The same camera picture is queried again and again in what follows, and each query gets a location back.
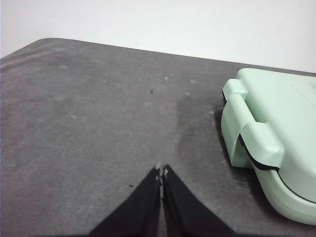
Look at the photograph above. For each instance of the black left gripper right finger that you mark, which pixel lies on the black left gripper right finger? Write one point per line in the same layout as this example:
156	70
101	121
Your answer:
187	212

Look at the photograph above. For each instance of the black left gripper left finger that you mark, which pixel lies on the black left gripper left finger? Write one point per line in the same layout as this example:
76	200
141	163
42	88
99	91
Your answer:
138	212

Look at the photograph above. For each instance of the mint green breakfast machine base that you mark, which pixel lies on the mint green breakfast machine base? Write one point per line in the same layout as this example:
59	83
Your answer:
284	197

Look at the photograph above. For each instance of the mint green hinged griddle cover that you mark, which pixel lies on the mint green hinged griddle cover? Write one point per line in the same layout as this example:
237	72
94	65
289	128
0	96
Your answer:
284	103

